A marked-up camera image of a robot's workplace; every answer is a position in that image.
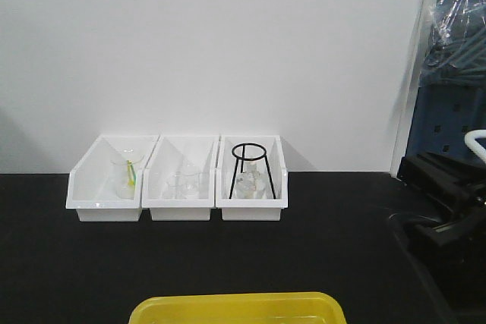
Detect glass beakers in middle bin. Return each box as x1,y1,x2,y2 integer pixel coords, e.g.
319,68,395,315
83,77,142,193
162,161,200,200

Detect white storage bin left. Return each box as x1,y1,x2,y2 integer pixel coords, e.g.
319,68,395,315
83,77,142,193
65,134,159,222

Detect white storage bin middle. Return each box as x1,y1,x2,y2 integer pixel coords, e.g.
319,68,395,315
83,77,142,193
141,135,219,222

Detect white storage bin right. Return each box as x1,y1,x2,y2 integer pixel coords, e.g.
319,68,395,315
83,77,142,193
216,135,288,222

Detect yellow green stirring sticks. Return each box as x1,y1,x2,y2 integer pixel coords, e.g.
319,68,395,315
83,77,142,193
126,160,137,187

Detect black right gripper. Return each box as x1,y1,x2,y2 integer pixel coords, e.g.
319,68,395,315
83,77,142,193
398,153,485,263

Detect glass beaker in left bin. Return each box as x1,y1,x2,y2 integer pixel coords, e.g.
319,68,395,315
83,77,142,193
111,149,144,200

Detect yellow plastic tray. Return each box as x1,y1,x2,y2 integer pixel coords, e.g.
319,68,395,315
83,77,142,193
128,292,346,323

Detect glass flask in right bin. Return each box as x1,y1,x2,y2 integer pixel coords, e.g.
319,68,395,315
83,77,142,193
233,162,267,200

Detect white storage bin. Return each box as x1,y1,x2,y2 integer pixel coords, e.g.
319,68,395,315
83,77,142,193
216,135,288,222
65,134,159,222
141,135,219,222

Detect clear plastic wrap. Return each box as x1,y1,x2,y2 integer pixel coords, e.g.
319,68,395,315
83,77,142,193
421,0,485,85

